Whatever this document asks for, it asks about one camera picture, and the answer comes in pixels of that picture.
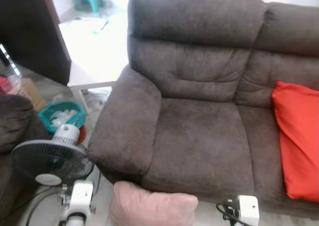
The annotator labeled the pink fleece pillow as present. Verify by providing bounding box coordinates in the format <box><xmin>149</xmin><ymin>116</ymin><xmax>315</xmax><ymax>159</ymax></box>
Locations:
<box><xmin>109</xmin><ymin>181</ymin><xmax>199</xmax><ymax>226</ymax></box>

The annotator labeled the red pillow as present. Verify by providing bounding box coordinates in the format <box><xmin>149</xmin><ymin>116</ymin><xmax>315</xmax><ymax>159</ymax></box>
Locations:
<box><xmin>271</xmin><ymin>81</ymin><xmax>319</xmax><ymax>203</ymax></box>

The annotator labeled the dark grey fabric sofa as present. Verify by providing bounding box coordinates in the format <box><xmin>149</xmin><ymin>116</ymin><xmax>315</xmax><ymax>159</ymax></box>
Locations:
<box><xmin>87</xmin><ymin>0</ymin><xmax>319</xmax><ymax>221</ymax></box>

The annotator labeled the white table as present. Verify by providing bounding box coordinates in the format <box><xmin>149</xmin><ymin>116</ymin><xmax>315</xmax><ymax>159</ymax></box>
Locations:
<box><xmin>58</xmin><ymin>11</ymin><xmax>130</xmax><ymax>114</ymax></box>

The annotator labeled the teal waste bin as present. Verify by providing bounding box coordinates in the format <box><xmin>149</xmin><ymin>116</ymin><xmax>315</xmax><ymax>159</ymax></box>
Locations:
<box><xmin>38</xmin><ymin>101</ymin><xmax>87</xmax><ymax>135</ymax></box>

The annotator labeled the brown cardboard box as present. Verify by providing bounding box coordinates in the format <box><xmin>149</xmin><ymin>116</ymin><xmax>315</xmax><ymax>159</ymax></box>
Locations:
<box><xmin>20</xmin><ymin>78</ymin><xmax>46</xmax><ymax>112</ymax></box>

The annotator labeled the black standing fan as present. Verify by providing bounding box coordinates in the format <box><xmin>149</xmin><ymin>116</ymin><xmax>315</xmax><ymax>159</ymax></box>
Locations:
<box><xmin>11</xmin><ymin>124</ymin><xmax>95</xmax><ymax>202</ymax></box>

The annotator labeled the dark wooden door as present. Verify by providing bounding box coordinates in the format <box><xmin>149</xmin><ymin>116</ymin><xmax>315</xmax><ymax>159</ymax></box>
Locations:
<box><xmin>0</xmin><ymin>0</ymin><xmax>72</xmax><ymax>85</ymax></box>

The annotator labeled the dark brown armchair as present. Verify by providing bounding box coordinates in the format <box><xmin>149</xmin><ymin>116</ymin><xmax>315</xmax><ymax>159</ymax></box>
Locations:
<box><xmin>0</xmin><ymin>94</ymin><xmax>50</xmax><ymax>226</ymax></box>

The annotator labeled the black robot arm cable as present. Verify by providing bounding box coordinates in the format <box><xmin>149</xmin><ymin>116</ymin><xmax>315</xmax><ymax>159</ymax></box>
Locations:
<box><xmin>216</xmin><ymin>200</ymin><xmax>240</xmax><ymax>226</ymax></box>

